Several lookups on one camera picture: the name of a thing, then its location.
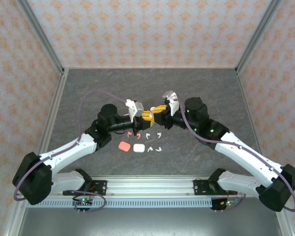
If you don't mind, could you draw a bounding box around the pink earbud charging case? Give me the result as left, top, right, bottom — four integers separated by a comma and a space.
118, 141, 132, 151

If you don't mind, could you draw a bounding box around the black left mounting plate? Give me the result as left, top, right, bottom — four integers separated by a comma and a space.
89, 179, 108, 195

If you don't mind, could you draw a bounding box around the black mounting plate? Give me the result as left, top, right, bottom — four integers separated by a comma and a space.
89, 179, 108, 195
193, 179, 212, 196

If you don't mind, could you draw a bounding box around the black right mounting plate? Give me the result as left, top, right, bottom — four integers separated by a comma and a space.
193, 179, 212, 196

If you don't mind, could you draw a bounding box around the left circuit board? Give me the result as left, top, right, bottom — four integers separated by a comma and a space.
72, 196, 94, 209

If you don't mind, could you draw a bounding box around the circuit board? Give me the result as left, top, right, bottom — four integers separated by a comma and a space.
72, 196, 94, 209
220, 199, 239, 207

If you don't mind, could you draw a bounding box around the right circuit board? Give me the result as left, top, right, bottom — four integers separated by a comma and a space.
220, 199, 239, 207

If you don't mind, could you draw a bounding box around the grey metal front panel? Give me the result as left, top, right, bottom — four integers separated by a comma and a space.
18, 207, 287, 236

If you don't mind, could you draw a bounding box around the aluminium back floor rail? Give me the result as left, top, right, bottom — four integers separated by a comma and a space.
63, 65, 238, 70

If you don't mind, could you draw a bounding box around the aluminium floor rail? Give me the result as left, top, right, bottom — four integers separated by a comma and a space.
63, 65, 238, 70
235, 68, 295, 236
3, 68, 69, 236

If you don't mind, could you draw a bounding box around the aluminium right floor rail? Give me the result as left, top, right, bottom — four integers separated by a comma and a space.
235, 68, 295, 236

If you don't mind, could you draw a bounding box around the aluminium left floor rail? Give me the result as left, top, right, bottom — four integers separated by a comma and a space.
3, 68, 69, 236

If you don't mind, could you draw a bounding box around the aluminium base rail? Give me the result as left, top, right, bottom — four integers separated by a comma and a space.
91, 175, 213, 197

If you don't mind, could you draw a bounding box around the perforated metal cable tray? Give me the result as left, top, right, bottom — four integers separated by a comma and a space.
43, 198, 213, 208

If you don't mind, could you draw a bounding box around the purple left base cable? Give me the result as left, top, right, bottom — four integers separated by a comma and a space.
70, 190, 107, 212

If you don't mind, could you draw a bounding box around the aluminium right frame post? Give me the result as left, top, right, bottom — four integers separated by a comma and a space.
236, 0, 283, 74

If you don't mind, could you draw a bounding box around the aluminium frame post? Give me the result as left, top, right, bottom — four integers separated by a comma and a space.
236, 0, 283, 74
16, 0, 66, 74

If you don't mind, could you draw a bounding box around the dark right base cable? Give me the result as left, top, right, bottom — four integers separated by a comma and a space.
211, 193, 246, 212

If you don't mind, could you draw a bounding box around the aluminium left frame post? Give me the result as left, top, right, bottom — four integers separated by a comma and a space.
16, 0, 66, 74

